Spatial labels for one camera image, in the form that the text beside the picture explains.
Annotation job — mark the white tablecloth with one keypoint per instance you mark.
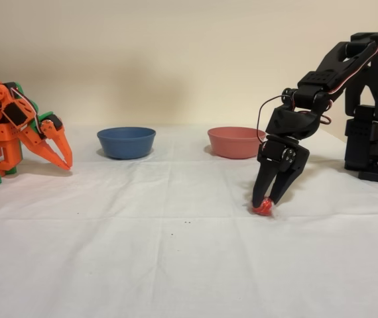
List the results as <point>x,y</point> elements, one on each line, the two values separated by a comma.
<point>142,258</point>

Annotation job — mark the blue bowl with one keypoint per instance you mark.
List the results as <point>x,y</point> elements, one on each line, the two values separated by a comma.
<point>126,145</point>

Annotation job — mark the red candy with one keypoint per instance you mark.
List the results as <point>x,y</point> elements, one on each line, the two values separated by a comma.
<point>262,209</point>

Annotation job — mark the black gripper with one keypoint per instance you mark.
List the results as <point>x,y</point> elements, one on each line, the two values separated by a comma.
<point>299,153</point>

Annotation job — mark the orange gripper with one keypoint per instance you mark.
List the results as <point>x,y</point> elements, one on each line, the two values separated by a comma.
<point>50,133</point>

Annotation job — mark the red bowl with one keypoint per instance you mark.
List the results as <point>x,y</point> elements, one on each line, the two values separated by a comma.
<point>233,144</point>

